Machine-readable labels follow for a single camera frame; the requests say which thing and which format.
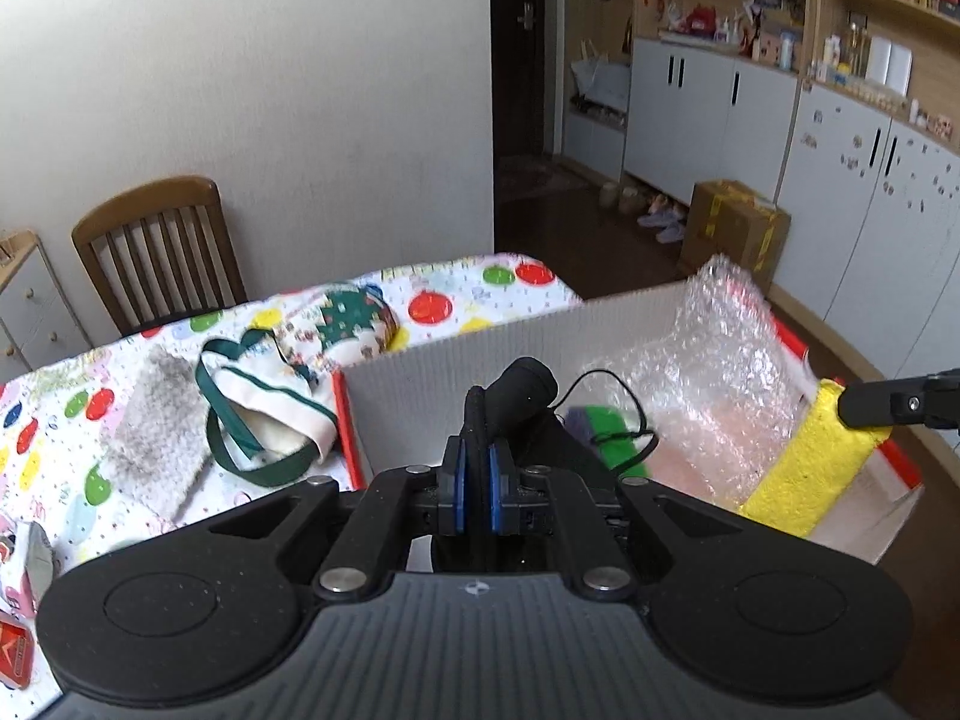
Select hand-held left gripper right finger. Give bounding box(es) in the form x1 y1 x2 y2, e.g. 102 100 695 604
489 441 743 601

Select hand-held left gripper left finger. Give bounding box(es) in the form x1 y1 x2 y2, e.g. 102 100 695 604
206 436 470 601

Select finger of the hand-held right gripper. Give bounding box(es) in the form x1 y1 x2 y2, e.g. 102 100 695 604
838 367 960 432

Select yellow sponge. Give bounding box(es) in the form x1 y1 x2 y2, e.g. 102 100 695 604
739 377 893 539

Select black face mask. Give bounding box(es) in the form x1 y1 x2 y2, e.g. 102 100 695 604
461 358 661 481

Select red shoe box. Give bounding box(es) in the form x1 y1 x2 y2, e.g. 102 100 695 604
330 277 927 567

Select green scrub sponge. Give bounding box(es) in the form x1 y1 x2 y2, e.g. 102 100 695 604
566 405 650 477

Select clear bubble wrap sheet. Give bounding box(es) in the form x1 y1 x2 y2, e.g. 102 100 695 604
600 255 815 503

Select pink mesh bath pouf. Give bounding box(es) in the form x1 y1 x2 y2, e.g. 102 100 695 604
649 397 758 485

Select green and white tote bag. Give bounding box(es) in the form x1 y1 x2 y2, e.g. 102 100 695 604
196 281 410 488

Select brown cardboard box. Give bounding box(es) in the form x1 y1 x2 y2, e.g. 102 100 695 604
679 180 792 293

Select purple slippers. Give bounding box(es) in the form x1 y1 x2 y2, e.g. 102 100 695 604
637 206 687 245

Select grey fluffy towel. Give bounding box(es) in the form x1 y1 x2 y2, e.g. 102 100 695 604
97 349 215 526

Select dark doormat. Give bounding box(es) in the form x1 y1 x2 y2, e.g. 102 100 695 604
499 154 593 203

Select white shelf boxes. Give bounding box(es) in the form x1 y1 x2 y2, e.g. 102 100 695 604
866 37 914 95

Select brown wooden chair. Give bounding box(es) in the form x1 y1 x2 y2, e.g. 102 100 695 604
71 176 248 338

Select white shopping bag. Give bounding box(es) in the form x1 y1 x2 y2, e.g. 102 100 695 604
571 41 631 113

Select small pink packet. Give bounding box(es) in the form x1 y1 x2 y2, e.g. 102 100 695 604
0 517 57 616

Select dark door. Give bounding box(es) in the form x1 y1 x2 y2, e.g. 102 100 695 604
489 0 571 256

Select light wooden side cabinet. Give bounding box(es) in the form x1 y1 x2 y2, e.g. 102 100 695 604
0 231 95 387

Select red printed packet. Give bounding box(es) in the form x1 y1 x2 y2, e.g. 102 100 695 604
0 619 37 691

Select white and wood wall cabinet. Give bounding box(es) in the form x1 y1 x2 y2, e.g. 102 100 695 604
562 0 960 391

